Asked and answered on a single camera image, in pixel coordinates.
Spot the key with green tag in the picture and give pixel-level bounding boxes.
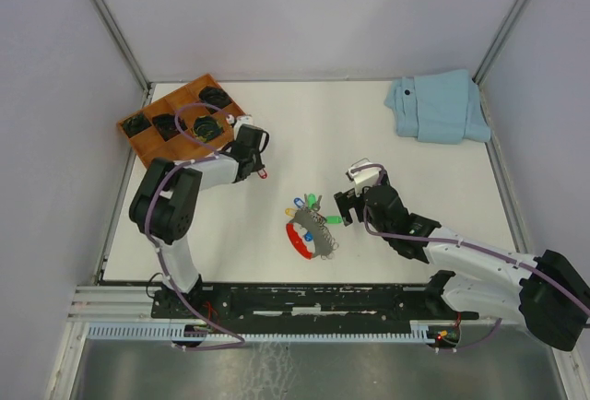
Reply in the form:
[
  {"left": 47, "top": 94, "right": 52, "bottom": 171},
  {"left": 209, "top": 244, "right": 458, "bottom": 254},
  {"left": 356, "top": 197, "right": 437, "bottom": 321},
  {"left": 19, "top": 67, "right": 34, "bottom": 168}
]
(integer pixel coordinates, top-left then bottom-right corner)
[{"left": 318, "top": 210, "right": 342, "bottom": 225}]

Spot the metal key holder red handle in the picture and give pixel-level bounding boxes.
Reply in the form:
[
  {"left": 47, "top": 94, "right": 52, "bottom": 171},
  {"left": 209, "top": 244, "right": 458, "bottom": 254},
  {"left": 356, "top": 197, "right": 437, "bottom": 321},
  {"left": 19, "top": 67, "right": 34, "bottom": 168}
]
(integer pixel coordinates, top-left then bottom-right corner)
[{"left": 285, "top": 207, "right": 339, "bottom": 260}]

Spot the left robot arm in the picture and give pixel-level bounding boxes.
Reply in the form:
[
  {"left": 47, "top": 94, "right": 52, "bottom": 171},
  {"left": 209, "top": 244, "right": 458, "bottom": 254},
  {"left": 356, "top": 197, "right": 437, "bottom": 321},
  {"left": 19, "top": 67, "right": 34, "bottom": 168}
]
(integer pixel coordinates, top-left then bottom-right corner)
[{"left": 129, "top": 124, "right": 269, "bottom": 317}]

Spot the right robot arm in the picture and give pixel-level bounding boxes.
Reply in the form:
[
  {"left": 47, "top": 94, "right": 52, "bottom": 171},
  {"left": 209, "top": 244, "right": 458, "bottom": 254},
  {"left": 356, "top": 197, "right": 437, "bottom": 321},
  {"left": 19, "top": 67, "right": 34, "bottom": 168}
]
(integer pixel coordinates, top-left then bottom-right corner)
[{"left": 334, "top": 184, "right": 589, "bottom": 351}]

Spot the black green rolled band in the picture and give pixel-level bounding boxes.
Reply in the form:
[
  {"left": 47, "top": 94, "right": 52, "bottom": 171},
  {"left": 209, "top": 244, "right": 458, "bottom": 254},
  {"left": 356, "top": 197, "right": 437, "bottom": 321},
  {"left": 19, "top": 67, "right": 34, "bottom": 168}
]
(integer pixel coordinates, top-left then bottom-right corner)
[{"left": 193, "top": 116, "right": 224, "bottom": 144}]

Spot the wooden compartment tray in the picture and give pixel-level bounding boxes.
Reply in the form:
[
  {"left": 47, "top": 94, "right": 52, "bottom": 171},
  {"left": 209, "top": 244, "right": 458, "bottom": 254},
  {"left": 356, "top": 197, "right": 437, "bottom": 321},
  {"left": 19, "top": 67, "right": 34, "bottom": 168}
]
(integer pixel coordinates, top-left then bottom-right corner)
[{"left": 117, "top": 74, "right": 245, "bottom": 167}]

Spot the black rolled band back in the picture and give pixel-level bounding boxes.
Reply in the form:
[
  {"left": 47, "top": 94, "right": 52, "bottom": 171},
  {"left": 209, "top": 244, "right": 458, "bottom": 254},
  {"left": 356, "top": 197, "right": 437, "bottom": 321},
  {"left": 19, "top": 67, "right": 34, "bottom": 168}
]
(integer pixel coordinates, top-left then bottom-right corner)
[{"left": 198, "top": 86, "right": 231, "bottom": 109}]

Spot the black red rolled band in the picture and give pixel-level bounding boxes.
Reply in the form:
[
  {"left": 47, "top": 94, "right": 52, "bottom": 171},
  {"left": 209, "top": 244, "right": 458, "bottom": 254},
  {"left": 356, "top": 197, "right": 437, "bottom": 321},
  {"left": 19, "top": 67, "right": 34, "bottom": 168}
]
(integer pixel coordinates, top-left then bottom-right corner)
[{"left": 152, "top": 113, "right": 180, "bottom": 141}]

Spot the light blue folded cloth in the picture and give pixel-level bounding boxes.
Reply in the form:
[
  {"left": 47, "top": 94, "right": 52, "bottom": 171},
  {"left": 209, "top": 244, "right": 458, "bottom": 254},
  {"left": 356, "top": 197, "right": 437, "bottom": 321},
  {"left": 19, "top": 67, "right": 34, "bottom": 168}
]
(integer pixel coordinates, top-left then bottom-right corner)
[{"left": 384, "top": 69, "right": 491, "bottom": 145}]

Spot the black yellow rolled band left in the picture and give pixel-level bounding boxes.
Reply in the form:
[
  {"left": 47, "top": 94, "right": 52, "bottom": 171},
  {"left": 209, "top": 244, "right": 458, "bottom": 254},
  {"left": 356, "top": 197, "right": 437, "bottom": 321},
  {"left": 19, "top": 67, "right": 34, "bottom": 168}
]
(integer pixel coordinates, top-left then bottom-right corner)
[{"left": 121, "top": 112, "right": 151, "bottom": 138}]

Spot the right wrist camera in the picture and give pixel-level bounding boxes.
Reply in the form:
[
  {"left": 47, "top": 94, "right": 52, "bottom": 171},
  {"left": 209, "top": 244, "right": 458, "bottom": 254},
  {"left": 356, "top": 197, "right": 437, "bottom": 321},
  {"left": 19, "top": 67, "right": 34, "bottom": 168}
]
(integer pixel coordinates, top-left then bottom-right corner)
[{"left": 346, "top": 158, "right": 386, "bottom": 196}]

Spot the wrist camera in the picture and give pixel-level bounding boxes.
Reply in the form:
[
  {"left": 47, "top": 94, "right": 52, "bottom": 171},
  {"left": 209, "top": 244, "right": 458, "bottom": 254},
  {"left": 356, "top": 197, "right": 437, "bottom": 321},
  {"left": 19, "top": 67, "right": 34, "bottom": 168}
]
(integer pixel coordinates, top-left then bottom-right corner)
[
  {"left": 226, "top": 114, "right": 254, "bottom": 139},
  {"left": 346, "top": 158, "right": 386, "bottom": 196}
]

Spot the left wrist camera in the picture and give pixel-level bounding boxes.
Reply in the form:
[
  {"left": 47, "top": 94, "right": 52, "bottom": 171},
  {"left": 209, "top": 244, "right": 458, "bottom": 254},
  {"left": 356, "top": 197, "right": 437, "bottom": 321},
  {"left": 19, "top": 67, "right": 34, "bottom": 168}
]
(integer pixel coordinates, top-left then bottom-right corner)
[{"left": 226, "top": 114, "right": 254, "bottom": 139}]

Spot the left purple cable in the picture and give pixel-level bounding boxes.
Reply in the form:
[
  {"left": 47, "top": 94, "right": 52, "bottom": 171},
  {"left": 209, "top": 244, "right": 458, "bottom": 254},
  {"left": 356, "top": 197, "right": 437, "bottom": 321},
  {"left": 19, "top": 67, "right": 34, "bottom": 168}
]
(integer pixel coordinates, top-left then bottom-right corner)
[{"left": 145, "top": 102, "right": 248, "bottom": 350}]

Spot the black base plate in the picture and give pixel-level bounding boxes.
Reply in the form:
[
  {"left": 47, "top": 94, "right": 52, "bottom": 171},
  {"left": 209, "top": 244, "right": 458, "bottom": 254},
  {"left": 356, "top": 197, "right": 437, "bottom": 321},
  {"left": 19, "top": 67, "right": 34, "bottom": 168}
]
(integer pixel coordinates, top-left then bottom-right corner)
[{"left": 151, "top": 282, "right": 480, "bottom": 333}]

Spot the grey cable duct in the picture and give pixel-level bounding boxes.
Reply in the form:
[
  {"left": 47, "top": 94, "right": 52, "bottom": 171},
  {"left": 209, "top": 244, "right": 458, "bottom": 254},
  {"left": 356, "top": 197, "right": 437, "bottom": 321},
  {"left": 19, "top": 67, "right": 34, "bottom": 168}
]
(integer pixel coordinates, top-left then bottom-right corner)
[{"left": 87, "top": 320, "right": 457, "bottom": 342}]

